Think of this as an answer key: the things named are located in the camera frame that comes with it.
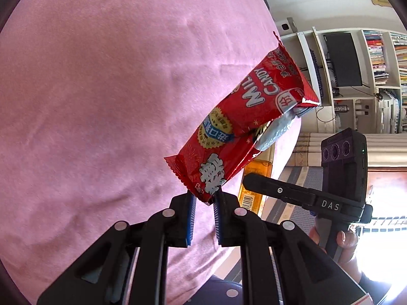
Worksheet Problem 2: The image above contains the amber gold-capped bottle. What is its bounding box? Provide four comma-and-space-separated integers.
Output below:
238, 145, 274, 216

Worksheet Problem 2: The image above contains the red candy wrapper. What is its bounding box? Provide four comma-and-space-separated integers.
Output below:
165, 43, 319, 202

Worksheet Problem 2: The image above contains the person's right hand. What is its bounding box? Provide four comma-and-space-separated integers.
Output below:
308, 226, 364, 282

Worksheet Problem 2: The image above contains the white bookshelf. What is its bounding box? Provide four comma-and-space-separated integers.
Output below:
281, 28, 406, 134

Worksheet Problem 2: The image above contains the pink bed sheet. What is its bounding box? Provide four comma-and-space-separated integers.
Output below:
1, 0, 277, 304

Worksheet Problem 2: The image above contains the black computer monitor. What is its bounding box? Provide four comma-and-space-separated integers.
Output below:
324, 32, 362, 87

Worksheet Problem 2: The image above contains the black right camera box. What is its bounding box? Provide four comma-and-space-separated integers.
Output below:
321, 127, 368, 203

